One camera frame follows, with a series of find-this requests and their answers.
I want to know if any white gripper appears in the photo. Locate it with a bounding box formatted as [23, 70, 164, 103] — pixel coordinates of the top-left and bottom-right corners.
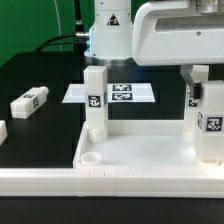
[132, 0, 224, 99]

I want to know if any white desk top tray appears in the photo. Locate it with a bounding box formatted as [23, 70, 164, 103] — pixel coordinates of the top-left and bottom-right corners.
[72, 119, 224, 170]

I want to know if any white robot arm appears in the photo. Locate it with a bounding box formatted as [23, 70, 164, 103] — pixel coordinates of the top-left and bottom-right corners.
[85, 0, 224, 99]

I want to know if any white block left edge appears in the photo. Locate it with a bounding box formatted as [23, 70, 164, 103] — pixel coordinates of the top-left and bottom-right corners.
[0, 120, 7, 146]

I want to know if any white marker base plate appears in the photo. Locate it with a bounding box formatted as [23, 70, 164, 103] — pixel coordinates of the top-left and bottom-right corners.
[63, 83, 155, 103]

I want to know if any white front rail fence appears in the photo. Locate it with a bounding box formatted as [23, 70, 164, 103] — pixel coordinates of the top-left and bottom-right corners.
[0, 167, 224, 198]

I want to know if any black cable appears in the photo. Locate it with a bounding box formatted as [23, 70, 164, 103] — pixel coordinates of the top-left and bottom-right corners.
[34, 31, 90, 54]

